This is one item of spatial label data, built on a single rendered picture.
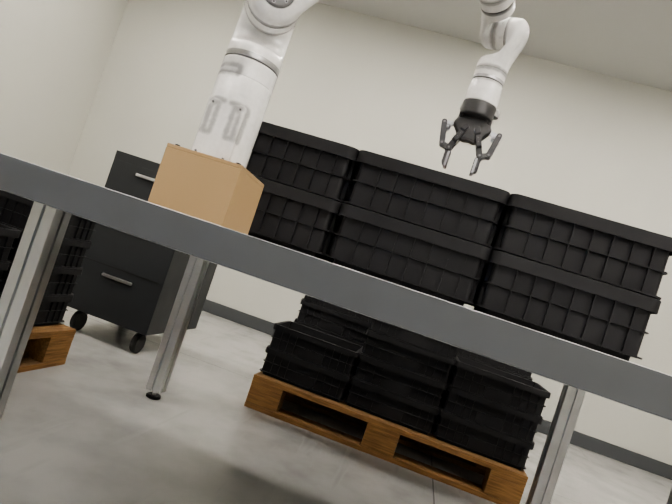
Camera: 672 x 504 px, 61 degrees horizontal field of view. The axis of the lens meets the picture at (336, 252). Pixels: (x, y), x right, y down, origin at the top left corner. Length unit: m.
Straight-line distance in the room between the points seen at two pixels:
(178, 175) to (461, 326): 0.51
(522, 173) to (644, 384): 4.17
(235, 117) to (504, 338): 0.55
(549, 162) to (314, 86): 2.00
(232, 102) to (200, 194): 0.16
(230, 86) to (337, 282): 0.46
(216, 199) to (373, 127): 3.97
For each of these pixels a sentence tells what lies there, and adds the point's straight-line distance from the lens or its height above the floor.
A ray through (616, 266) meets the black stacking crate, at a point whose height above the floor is 0.86.
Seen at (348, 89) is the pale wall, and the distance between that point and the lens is 4.92.
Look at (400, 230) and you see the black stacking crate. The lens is 1.09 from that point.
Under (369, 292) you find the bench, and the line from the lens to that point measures 0.58.
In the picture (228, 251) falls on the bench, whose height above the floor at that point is 0.68.
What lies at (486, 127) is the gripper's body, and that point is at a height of 1.09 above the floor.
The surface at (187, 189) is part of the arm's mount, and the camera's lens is 0.89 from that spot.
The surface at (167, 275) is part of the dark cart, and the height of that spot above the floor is 0.41.
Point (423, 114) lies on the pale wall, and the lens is 4.81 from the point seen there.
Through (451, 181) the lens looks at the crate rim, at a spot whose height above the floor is 0.92.
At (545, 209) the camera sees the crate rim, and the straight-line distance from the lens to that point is 1.10.
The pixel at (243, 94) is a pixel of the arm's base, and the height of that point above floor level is 0.91.
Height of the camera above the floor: 0.70
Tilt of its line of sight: 1 degrees up
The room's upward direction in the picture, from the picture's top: 18 degrees clockwise
